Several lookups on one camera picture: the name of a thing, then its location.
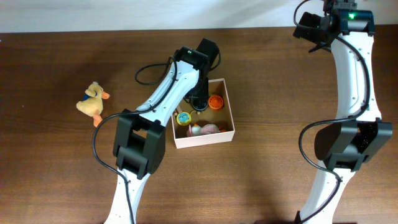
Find white duck toy pink hat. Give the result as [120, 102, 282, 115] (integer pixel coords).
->
[187, 124, 226, 138]

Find orange round disc toy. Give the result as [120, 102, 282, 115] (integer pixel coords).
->
[208, 95, 224, 111]

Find yellow rattle drum toy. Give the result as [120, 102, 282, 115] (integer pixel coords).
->
[175, 106, 201, 126]

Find pink square wooden box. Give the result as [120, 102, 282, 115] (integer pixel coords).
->
[172, 78, 235, 149]

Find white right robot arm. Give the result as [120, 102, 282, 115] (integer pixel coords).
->
[294, 7, 393, 223]

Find yellow plush duck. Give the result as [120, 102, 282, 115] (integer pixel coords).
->
[76, 82, 110, 127]

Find black round disc toy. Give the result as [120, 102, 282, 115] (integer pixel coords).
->
[192, 100, 208, 111]

